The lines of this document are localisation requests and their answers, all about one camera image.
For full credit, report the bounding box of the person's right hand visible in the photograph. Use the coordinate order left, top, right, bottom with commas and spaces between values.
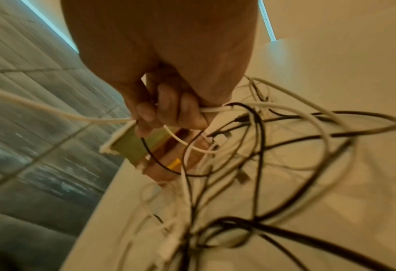
61, 0, 260, 138

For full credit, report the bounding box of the pile of cables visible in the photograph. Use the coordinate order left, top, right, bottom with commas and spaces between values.
130, 75, 396, 271

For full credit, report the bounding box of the blue LED light strip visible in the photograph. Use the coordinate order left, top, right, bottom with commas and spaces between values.
20, 0, 80, 54
257, 0, 276, 43

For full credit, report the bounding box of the white table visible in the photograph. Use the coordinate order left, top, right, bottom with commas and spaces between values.
60, 2, 396, 271

